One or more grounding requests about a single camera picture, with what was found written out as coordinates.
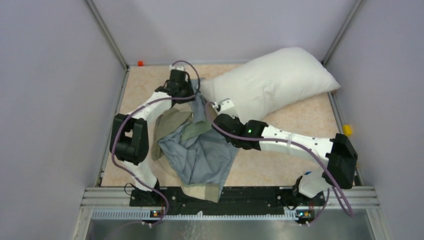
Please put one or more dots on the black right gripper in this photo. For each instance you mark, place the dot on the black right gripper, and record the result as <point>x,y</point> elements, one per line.
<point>236,119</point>

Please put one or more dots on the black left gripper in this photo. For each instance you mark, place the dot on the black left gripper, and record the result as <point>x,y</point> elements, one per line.
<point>189,85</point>

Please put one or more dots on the grey-blue and beige pillowcase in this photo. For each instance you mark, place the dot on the grey-blue and beige pillowcase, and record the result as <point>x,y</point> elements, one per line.
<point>187,147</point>

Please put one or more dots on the white pillow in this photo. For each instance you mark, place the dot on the white pillow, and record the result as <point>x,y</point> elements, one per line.
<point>270,82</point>

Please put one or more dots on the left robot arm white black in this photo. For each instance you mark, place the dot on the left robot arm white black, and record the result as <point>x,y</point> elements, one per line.
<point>129,142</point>

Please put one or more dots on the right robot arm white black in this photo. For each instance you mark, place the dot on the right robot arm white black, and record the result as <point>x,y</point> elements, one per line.
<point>336,157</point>

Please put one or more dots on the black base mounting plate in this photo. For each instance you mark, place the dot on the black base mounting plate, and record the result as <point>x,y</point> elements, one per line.
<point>244,201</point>

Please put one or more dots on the small yellow block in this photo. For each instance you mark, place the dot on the small yellow block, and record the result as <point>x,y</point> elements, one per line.
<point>347,130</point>

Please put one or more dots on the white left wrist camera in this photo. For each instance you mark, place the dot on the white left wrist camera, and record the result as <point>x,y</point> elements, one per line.
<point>177,67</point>

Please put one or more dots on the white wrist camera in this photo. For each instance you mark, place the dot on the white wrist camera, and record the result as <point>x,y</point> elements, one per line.
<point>177,67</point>
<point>225,106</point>

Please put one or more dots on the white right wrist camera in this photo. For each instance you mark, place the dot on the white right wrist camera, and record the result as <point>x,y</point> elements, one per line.
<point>225,106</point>

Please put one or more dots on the aluminium frame rail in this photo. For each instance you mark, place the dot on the aluminium frame rail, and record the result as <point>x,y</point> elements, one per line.
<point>112,203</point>

